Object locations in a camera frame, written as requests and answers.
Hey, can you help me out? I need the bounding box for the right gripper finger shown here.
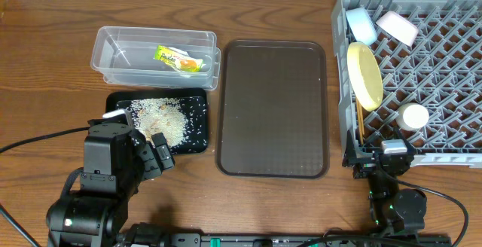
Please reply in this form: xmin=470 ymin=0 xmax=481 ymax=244
xmin=343 ymin=130 xmax=356 ymax=159
xmin=394 ymin=127 xmax=413 ymax=150

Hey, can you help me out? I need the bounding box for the white cup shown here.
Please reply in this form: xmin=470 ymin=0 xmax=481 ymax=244
xmin=395 ymin=103 xmax=429 ymax=131

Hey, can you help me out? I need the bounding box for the wooden chopstick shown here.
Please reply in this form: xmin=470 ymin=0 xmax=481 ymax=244
xmin=358 ymin=105 xmax=365 ymax=145
xmin=355 ymin=99 xmax=361 ymax=142

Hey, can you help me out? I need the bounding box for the rice food waste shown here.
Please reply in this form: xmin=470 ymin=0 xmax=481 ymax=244
xmin=127 ymin=98 xmax=188 ymax=147

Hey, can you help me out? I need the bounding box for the yellow plate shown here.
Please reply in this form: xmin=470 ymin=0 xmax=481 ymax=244
xmin=346 ymin=42 xmax=383 ymax=111

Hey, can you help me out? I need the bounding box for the green snack wrapper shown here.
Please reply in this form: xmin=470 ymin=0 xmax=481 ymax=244
xmin=154 ymin=45 xmax=204 ymax=72

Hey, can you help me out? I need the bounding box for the white bowl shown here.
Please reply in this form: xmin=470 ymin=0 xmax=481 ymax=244
xmin=376 ymin=11 xmax=419 ymax=46

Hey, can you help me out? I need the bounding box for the light blue bowl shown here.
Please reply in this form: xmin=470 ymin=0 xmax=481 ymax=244
xmin=346 ymin=8 xmax=377 ymax=45

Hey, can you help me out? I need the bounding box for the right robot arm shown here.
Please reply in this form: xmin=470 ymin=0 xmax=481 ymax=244
xmin=342 ymin=130 xmax=427 ymax=237

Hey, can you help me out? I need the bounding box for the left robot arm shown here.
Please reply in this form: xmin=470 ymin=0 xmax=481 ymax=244
xmin=46 ymin=120 xmax=175 ymax=246

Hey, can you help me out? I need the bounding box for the black waste tray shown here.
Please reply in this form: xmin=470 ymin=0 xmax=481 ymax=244
xmin=105 ymin=88 xmax=209 ymax=154

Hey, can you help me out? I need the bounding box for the grey dishwasher rack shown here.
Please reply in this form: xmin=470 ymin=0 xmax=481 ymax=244
xmin=331 ymin=0 xmax=481 ymax=168

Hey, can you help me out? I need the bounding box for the clear plastic waste bin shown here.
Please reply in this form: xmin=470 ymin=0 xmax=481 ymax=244
xmin=90 ymin=26 xmax=221 ymax=90

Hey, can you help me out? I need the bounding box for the brown plastic serving tray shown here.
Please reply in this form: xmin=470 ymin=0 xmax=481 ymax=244
xmin=215 ymin=40 xmax=329 ymax=179

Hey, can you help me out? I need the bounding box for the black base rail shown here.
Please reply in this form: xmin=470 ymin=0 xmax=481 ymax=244
xmin=120 ymin=222 xmax=453 ymax=247

